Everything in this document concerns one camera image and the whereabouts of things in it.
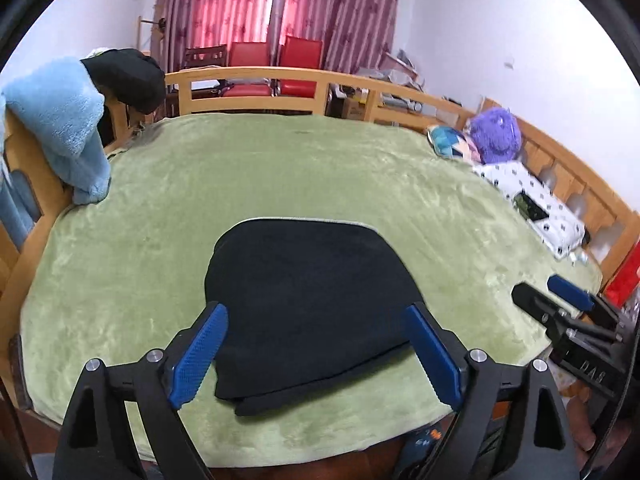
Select pink patterned curtain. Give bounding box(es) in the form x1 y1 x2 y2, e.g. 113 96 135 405
155 0 403 73

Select dark wooden chair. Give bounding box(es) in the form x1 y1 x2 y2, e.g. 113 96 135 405
182 46 228 71

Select colourful geometric pillow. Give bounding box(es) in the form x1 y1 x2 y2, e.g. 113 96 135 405
426 125 483 163

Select light blue fleece cloth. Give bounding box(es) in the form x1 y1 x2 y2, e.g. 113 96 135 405
0 57 112 206

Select purple plush toy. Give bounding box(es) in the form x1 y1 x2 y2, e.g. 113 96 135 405
469 106 522 165

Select black cloth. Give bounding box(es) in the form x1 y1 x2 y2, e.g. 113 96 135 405
80 48 167 115

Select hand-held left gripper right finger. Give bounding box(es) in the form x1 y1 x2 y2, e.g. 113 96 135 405
395 302 581 480

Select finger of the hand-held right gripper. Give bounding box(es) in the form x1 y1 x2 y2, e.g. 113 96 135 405
547 274 626 328
511 284 566 328

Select white flower-print pillow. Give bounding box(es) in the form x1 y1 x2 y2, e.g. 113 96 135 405
472 161 586 261

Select red bag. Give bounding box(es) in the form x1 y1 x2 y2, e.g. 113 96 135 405
602 255 640 311

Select black pants with white stripe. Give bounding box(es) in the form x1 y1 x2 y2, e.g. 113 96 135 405
204 217 426 417

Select red chair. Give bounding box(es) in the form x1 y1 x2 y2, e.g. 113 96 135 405
220 41 273 98
277 36 323 97

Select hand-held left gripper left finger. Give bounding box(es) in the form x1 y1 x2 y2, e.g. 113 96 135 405
52 301 229 480

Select wooden bed frame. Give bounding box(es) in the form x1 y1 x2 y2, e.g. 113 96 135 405
0 66 640 411

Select wooden coat rack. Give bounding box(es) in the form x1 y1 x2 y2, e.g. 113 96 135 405
136 15 168 56

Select green fleece blanket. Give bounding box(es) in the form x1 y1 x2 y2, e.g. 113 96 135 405
21 112 603 468

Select cardboard box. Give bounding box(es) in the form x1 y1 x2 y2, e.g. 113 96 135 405
342 97 368 121

